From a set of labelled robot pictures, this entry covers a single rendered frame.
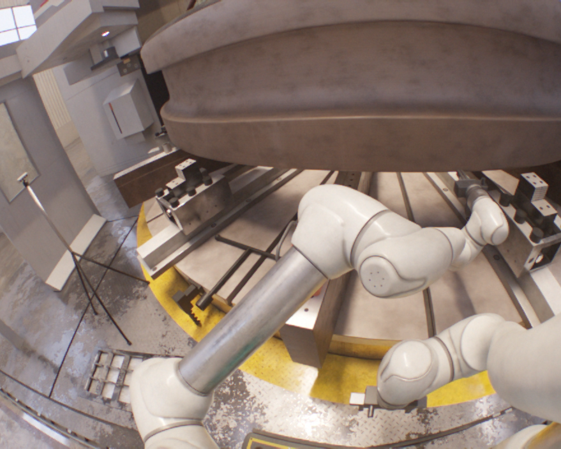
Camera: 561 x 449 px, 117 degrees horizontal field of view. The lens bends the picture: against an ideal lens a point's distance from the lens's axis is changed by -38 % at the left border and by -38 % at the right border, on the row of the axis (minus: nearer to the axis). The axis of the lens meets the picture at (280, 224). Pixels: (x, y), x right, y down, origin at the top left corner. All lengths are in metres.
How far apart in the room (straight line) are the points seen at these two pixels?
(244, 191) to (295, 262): 1.68
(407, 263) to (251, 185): 1.87
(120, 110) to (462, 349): 4.78
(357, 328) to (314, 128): 0.93
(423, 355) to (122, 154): 5.51
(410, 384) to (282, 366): 1.22
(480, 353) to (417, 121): 0.92
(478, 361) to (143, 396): 0.67
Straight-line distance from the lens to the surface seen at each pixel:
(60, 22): 3.21
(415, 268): 0.43
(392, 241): 0.44
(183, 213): 1.81
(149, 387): 0.66
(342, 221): 0.49
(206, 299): 1.57
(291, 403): 1.54
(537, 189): 1.50
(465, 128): 1.28
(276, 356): 1.66
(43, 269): 3.47
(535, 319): 1.57
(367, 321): 1.35
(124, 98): 4.68
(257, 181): 2.23
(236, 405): 1.62
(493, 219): 0.94
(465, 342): 0.52
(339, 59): 1.28
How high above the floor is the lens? 1.48
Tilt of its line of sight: 38 degrees down
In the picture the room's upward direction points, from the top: 15 degrees counter-clockwise
